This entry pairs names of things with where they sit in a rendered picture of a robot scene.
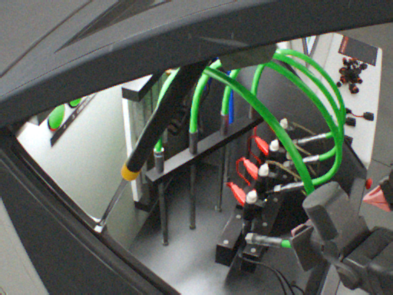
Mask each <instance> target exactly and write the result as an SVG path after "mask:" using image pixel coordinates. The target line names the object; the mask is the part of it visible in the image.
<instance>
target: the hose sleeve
mask: <svg viewBox="0 0 393 295"><path fill-rule="evenodd" d="M284 240H286V239H283V238H278V237H267V236H265V235H258V234H255V235H253V237H252V242H253V243H254V244H260V245H266V246H270V247H277V248H280V247H281V248H284V247H282V242H283V241H284Z"/></svg>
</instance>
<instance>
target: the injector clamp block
mask: <svg viewBox="0 0 393 295"><path fill-rule="evenodd" d="M286 155H287V153H286ZM286 161H291V160H289V159H288V158H287V157H286V156H285V158H284V159H283V162H282V164H283V163H284V162H286ZM294 180H295V178H294V175H292V174H290V173H289V172H287V171H285V170H281V171H279V172H278V174H277V176H276V181H275V183H274V185H273V187H275V186H276V185H280V184H281V185H284V184H291V183H293V182H294ZM288 195H289V192H287V193H282V194H277V195H275V194H271V195H270V196H269V197H268V199H267V201H266V204H265V206H264V208H262V209H261V214H264V215H265V220H263V221H258V222H257V224H256V226H255V228H254V230H253V231H250V233H251V234H252V233H255V234H258V235H265V236H267V237H274V235H275V233H276V230H277V228H278V226H279V223H280V220H281V216H282V210H283V207H284V205H285V202H286V200H287V197H288ZM242 215H243V211H242V210H240V209H238V208H236V207H235V209H234V211H233V213H232V215H231V217H230V219H229V221H228V223H227V225H226V227H225V228H224V230H223V233H222V235H221V236H220V238H219V240H218V242H217V243H216V259H215V263H218V264H221V265H225V266H227V267H230V266H231V263H232V262H233V259H234V258H235V256H236V254H237V251H238V249H239V245H240V239H241V233H242V230H243V216H242ZM268 249H269V246H266V245H260V244H248V243H247V244H246V246H245V248H244V251H243V256H242V261H241V266H240V270H241V271H246V272H247V273H252V274H255V272H256V269H257V267H258V266H259V265H258V264H253V263H249V262H247V261H245V260H244V259H243V257H245V258H246V259H247V260H248V259H250V260H252V261H257V262H260V261H261V259H262V257H263V254H264V252H266V253H267V252H268Z"/></svg>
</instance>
